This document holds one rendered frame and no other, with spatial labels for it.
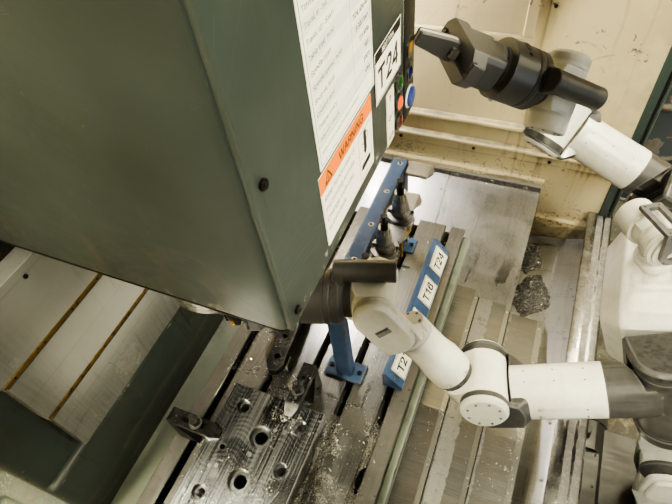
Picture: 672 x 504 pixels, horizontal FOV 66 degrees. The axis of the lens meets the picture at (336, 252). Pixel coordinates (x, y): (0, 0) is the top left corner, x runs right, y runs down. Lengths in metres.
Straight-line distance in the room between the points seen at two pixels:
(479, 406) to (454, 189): 1.08
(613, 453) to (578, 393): 1.27
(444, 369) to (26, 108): 0.67
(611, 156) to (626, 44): 0.44
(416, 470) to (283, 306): 0.94
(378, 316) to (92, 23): 0.54
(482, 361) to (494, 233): 0.92
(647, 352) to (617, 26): 0.86
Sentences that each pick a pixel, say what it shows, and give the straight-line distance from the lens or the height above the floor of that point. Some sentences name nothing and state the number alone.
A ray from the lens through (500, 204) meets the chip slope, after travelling 1.83.
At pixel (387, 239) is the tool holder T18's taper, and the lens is 1.11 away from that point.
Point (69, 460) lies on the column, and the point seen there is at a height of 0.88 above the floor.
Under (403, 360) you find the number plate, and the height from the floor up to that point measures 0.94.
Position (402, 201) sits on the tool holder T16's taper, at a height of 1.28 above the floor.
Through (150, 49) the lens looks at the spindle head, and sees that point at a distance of 0.36.
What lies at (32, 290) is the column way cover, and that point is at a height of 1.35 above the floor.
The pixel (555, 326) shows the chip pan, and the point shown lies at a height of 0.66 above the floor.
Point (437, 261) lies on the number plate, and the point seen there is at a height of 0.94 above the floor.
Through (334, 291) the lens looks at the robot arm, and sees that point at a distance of 0.78.
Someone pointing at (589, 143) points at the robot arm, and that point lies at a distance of 1.17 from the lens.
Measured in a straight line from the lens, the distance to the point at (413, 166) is 1.35.
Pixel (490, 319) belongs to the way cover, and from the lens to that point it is 1.67.
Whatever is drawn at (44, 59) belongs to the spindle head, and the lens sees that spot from 0.44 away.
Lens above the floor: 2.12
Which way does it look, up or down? 51 degrees down
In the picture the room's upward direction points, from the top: 8 degrees counter-clockwise
